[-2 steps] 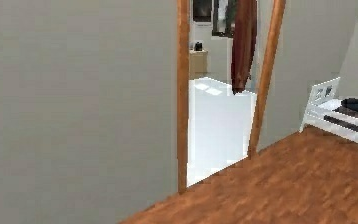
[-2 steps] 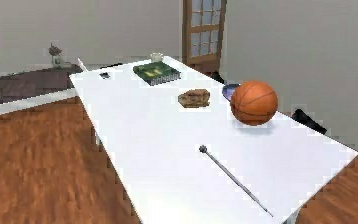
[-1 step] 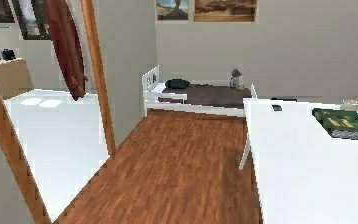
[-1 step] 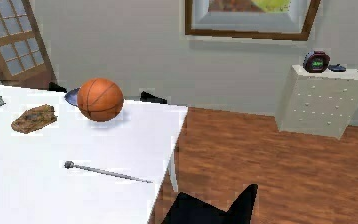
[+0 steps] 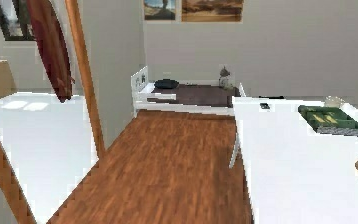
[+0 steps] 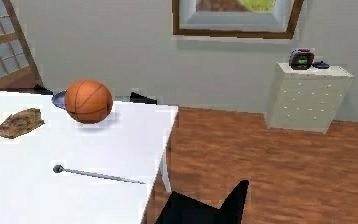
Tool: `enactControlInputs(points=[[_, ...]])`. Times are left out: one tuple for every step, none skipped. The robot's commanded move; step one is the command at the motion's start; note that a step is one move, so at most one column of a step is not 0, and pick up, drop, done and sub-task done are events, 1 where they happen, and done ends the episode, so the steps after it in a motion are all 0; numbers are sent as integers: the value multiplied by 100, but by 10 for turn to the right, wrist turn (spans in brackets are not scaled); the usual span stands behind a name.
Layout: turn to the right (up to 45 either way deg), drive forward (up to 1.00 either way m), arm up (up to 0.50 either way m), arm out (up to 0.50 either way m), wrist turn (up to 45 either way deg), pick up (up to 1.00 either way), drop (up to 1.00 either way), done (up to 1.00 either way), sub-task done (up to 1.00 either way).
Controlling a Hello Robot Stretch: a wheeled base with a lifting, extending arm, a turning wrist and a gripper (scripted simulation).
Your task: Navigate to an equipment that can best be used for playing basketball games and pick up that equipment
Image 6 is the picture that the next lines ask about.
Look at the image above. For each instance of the dark red alarm clock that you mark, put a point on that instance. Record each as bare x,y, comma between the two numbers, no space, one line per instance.
301,60

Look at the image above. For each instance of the brown framed picture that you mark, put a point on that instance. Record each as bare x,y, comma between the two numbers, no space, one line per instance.
237,25

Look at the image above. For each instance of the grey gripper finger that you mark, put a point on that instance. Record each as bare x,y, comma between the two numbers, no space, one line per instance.
97,175

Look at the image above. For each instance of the brown baseball glove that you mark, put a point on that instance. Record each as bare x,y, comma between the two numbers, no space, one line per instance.
18,123

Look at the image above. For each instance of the blue plate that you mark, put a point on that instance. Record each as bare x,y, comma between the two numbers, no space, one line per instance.
58,99

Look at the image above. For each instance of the orange basketball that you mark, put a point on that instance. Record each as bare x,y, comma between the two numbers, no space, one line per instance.
88,101

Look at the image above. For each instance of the wooden framed window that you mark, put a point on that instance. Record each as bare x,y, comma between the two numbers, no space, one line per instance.
7,46

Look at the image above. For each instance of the dark blue small dish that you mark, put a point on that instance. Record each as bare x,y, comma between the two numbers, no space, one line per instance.
321,65

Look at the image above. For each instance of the white chest of drawers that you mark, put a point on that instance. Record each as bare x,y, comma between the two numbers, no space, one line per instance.
307,100

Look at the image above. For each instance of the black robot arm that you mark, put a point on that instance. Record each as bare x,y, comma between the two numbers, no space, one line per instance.
235,206

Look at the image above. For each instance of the white table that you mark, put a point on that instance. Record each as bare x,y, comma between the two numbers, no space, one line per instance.
87,150

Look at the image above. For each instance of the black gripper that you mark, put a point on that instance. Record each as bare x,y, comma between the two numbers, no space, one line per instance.
187,211

